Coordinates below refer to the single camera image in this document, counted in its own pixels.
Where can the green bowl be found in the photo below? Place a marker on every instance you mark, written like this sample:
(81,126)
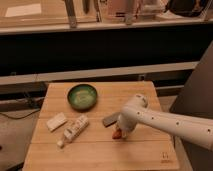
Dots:
(82,97)

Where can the grey rectangular block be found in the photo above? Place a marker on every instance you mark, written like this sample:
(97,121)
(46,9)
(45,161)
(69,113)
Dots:
(110,120)

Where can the red pepper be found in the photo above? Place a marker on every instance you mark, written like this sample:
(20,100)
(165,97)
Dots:
(117,134)

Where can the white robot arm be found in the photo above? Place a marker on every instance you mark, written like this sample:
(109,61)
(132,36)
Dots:
(192,129)

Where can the white tube with cap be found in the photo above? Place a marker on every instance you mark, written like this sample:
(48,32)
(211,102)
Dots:
(74,130)

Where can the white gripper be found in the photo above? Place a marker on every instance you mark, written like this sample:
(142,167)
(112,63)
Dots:
(125,124)

